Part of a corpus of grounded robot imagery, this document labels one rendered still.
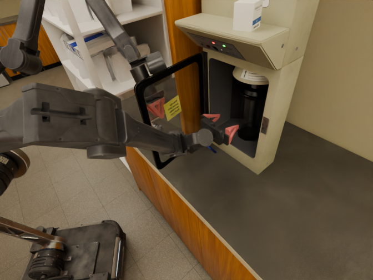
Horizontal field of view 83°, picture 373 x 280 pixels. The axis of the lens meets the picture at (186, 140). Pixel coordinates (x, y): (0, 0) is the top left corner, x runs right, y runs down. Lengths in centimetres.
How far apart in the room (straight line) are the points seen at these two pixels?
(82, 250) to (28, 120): 145
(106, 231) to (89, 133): 144
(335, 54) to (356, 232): 66
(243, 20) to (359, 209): 75
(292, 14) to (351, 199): 69
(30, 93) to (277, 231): 77
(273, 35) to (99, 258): 154
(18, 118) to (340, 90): 107
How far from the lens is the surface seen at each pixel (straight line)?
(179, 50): 84
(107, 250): 167
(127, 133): 39
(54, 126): 32
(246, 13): 59
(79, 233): 182
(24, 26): 97
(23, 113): 34
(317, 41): 109
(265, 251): 80
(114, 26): 85
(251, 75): 76
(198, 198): 87
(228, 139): 75
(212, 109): 96
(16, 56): 93
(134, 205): 205
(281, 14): 63
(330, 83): 111
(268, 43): 56
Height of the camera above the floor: 168
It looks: 42 degrees down
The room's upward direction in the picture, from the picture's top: 7 degrees counter-clockwise
